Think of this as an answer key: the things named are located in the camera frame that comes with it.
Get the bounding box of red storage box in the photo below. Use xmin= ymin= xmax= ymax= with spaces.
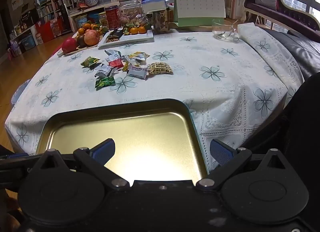
xmin=35 ymin=20 xmax=59 ymax=43

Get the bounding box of blue round stool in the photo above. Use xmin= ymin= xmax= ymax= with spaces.
xmin=10 ymin=78 xmax=32 ymax=105

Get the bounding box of white snack packet purple print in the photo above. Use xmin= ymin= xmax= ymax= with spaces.
xmin=126 ymin=63 xmax=148 ymax=80

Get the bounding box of light blue bucket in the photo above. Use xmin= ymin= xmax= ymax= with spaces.
xmin=75 ymin=15 xmax=88 ymax=28

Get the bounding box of white low sideboard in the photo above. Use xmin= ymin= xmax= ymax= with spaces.
xmin=69 ymin=0 xmax=143 ymax=33

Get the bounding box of yellow lid jar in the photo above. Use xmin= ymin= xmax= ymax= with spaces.
xmin=98 ymin=12 xmax=109 ymax=29

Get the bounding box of brown patterned snack packet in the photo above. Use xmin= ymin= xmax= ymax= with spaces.
xmin=147 ymin=62 xmax=173 ymax=75

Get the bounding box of brown patterned box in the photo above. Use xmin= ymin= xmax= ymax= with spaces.
xmin=152 ymin=10 xmax=170 ymax=34

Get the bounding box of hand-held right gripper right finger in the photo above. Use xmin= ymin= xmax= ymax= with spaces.
xmin=196 ymin=138 xmax=290 ymax=192

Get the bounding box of black chocolate packet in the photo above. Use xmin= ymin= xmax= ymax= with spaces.
xmin=109 ymin=28 xmax=124 ymax=39

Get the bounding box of gold tin tray green rim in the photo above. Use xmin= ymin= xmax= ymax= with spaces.
xmin=36 ymin=99 xmax=209 ymax=181

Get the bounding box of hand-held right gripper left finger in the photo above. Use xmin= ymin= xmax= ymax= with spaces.
xmin=32 ymin=138 xmax=132 ymax=190

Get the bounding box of dark red apple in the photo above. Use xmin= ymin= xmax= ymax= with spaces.
xmin=61 ymin=38 xmax=78 ymax=54

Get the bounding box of heap of leafy tangerines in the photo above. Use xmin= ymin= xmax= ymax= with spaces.
xmin=77 ymin=22 xmax=104 ymax=36

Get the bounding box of black leather sofa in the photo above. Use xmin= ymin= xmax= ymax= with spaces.
xmin=260 ymin=27 xmax=320 ymax=80

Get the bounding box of clear glass cup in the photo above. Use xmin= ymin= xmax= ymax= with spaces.
xmin=212 ymin=19 xmax=238 ymax=41

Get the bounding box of large clear glass jar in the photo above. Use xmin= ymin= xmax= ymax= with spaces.
xmin=119 ymin=0 xmax=144 ymax=26

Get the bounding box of tall bookshelf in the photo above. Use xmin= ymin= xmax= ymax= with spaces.
xmin=34 ymin=0 xmax=75 ymax=35

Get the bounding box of wooden fruit tray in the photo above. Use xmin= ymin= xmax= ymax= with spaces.
xmin=57 ymin=36 xmax=104 ymax=56

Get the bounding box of dark chaise longue white frame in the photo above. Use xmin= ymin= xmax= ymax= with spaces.
xmin=242 ymin=0 xmax=320 ymax=31

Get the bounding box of green desk calendar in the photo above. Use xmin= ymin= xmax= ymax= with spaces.
xmin=173 ymin=0 xmax=227 ymax=27

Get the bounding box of small shiny green candy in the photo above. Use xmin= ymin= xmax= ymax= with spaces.
xmin=94 ymin=76 xmax=115 ymax=89

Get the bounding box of red tin can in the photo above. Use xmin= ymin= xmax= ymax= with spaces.
xmin=104 ymin=5 xmax=122 ymax=31

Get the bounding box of plain light grey snack packet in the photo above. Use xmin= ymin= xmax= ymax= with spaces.
xmin=121 ymin=56 xmax=134 ymax=69

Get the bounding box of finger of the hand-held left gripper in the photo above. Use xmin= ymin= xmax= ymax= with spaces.
xmin=0 ymin=152 xmax=30 ymax=160

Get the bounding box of pink yellow apple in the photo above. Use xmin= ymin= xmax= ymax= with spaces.
xmin=84 ymin=30 xmax=100 ymax=46

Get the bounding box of person's right leg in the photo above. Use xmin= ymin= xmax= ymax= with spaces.
xmin=246 ymin=72 xmax=320 ymax=170

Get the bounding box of white storage shelf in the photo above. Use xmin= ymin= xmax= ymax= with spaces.
xmin=10 ymin=25 xmax=38 ymax=53

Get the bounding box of grey white snack packet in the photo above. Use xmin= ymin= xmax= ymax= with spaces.
xmin=94 ymin=64 xmax=118 ymax=78

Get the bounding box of white floral tablecloth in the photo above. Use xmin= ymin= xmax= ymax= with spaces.
xmin=5 ymin=22 xmax=304 ymax=172

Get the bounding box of white rectangular plate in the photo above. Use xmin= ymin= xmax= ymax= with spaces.
xmin=97 ymin=29 xmax=154 ymax=48

